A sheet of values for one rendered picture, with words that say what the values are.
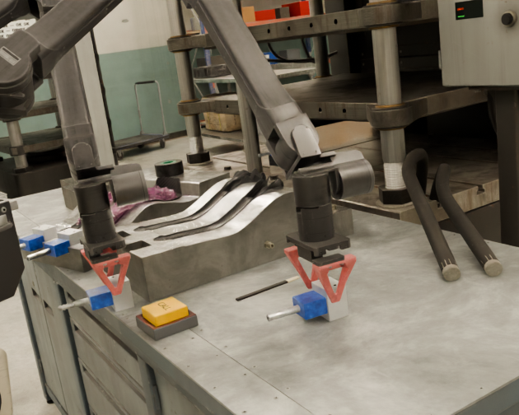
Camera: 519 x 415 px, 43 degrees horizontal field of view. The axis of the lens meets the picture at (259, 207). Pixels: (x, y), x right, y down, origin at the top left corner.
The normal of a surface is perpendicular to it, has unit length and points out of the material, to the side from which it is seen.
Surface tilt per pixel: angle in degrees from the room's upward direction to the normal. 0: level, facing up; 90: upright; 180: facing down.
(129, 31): 90
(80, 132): 50
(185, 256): 90
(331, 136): 90
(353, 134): 90
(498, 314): 0
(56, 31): 56
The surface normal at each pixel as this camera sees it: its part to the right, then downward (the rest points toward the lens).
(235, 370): -0.13, -0.96
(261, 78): 0.20, -0.37
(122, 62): 0.57, 0.14
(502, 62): -0.84, 0.24
